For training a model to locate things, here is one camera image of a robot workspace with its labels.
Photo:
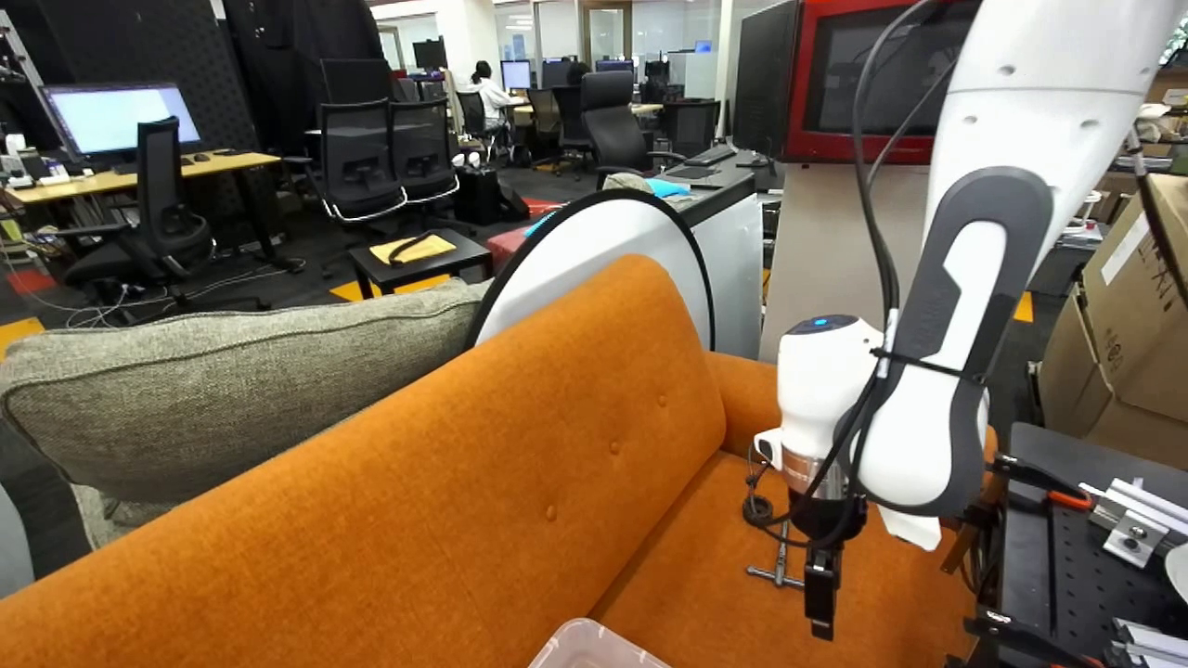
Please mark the white cabinet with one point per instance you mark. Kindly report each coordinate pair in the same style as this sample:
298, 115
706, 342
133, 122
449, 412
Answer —
803, 261

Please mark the black office chair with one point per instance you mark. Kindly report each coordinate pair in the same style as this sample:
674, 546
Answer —
426, 151
170, 208
691, 124
360, 154
613, 115

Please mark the grey fabric cushion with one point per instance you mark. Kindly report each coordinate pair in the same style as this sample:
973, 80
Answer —
189, 384

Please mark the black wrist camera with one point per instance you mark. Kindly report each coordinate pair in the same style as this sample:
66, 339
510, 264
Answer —
767, 501

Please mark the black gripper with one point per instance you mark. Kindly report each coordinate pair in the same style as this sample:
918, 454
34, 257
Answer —
827, 522

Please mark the computer monitor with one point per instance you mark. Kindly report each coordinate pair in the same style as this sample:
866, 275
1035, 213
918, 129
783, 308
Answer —
123, 115

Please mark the black robot mount table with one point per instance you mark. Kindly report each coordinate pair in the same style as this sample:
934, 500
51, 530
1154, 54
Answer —
1053, 558

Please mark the brown cardboard box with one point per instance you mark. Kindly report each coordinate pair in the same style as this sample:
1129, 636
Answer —
1127, 336

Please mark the red and black microwave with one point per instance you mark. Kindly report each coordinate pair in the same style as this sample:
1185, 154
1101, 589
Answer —
856, 75

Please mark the yellow notebook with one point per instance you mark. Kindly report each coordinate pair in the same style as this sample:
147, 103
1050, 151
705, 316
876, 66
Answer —
415, 252

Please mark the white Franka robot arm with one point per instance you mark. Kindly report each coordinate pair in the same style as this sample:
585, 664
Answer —
1027, 97

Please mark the aluminium bracket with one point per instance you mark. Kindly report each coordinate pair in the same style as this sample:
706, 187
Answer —
1134, 513

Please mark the blue flat item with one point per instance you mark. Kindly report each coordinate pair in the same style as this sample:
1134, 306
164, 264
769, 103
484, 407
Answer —
669, 187

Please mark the orange fabric sofa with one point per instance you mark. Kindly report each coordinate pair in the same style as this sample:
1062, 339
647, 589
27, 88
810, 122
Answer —
373, 532

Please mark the seated person in white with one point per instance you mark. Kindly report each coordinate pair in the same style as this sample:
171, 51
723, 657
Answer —
488, 96

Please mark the small black side table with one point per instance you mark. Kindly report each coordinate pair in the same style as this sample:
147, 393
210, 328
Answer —
421, 275

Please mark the clear plastic storage box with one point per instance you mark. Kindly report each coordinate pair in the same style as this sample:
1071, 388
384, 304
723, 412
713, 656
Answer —
596, 647

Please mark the wooden office desk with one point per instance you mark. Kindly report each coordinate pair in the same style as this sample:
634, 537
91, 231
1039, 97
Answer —
134, 174

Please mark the black toggle clamp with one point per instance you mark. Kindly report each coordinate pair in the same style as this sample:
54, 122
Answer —
1045, 485

